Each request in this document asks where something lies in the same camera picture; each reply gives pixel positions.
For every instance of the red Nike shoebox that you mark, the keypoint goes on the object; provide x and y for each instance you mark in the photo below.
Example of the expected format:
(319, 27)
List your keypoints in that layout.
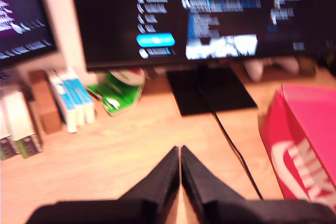
(309, 134)

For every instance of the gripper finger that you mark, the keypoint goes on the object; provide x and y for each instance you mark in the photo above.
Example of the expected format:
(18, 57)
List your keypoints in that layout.
(165, 179)
(197, 179)

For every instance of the large black computer monitor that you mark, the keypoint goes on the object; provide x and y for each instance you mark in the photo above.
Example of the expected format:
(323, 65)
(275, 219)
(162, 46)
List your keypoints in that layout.
(110, 11)

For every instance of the white game controller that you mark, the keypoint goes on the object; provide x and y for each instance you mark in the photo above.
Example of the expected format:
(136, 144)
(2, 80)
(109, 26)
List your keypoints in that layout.
(256, 69)

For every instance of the brown cardboard box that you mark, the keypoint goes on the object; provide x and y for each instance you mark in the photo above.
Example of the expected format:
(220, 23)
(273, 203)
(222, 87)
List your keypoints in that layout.
(46, 103)

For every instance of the monitor with purple terminal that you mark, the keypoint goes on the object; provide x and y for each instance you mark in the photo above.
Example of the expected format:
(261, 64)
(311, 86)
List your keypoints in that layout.
(21, 11)

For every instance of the blue and white box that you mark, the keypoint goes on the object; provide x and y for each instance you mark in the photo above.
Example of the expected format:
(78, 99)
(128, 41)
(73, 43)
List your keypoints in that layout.
(86, 100)
(64, 103)
(76, 100)

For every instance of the green snack bag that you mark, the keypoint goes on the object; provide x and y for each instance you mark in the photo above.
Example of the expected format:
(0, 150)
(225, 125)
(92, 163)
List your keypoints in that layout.
(118, 98)

